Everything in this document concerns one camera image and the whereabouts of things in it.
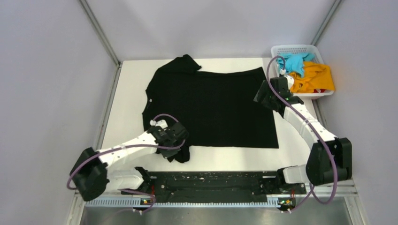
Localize black t-shirt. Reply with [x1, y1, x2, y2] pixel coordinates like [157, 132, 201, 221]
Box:
[142, 54, 279, 163]

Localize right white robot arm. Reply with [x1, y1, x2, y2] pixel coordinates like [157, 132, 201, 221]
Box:
[254, 77, 352, 193]

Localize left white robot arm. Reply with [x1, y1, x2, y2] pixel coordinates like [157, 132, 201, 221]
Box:
[67, 120, 189, 202]

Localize light blue t-shirt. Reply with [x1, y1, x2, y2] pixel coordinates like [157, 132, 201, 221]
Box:
[276, 52, 315, 77]

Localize white plastic basket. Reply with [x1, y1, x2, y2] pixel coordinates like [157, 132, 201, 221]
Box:
[271, 45, 334, 99]

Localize orange t-shirt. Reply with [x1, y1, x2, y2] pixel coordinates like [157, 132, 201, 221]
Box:
[290, 61, 336, 93]

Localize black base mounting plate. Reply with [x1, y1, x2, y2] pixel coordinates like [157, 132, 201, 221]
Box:
[138, 171, 306, 203]

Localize white slotted cable duct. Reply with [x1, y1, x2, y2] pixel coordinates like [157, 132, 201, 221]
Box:
[85, 195, 293, 208]

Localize aluminium frame rail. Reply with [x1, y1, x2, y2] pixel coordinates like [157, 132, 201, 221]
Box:
[74, 175, 358, 199]

